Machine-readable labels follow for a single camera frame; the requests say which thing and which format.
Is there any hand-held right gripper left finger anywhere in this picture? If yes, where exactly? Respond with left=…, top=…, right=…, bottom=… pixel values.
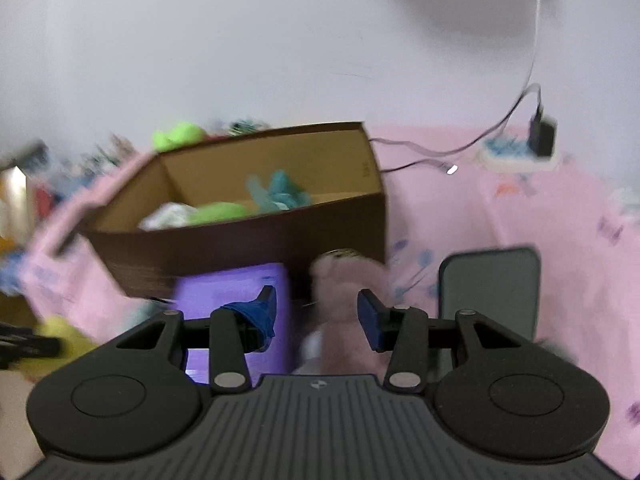
left=115, top=285, right=278, bottom=395

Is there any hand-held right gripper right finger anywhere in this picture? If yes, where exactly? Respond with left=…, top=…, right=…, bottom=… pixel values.
left=356, top=288, right=525, bottom=395

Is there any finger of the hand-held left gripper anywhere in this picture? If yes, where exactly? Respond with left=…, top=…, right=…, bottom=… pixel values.
left=0, top=335, right=63, bottom=362

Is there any pale yellow plush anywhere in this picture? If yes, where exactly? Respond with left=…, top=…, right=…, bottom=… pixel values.
left=35, top=314, right=98, bottom=373

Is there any pink plush bear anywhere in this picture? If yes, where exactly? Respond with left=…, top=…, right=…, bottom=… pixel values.
left=299, top=251, right=397, bottom=377

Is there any brown cardboard box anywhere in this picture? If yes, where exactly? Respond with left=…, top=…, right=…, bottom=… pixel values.
left=75, top=121, right=389, bottom=302

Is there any neon yellow-green cloth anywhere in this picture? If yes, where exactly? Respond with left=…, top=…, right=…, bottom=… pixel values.
left=186, top=201, right=257, bottom=227

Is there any light teal cloth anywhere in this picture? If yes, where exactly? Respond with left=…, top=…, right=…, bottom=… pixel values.
left=138, top=202, right=197, bottom=232

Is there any purple plastic packet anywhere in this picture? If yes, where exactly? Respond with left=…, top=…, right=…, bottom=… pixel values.
left=171, top=261, right=294, bottom=387

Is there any dark green standing mirror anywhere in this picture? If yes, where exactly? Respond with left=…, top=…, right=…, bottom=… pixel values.
left=436, top=245, right=543, bottom=378

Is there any yellow gold carton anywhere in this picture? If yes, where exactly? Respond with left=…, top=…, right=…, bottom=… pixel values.
left=0, top=166, right=34, bottom=242

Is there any neon green plush toy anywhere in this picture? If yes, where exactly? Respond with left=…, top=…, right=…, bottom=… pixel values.
left=151, top=119, right=208, bottom=153

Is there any white power strip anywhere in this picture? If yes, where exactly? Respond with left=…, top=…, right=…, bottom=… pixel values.
left=479, top=136, right=562, bottom=174

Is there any pink printed bedsheet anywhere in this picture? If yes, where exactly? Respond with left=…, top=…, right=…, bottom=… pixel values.
left=20, top=124, right=640, bottom=463

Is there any black charger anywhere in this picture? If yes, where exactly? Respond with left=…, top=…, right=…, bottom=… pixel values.
left=528, top=114, right=559, bottom=158

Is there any white cable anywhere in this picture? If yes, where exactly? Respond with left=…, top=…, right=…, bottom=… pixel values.
left=519, top=0, right=547, bottom=97

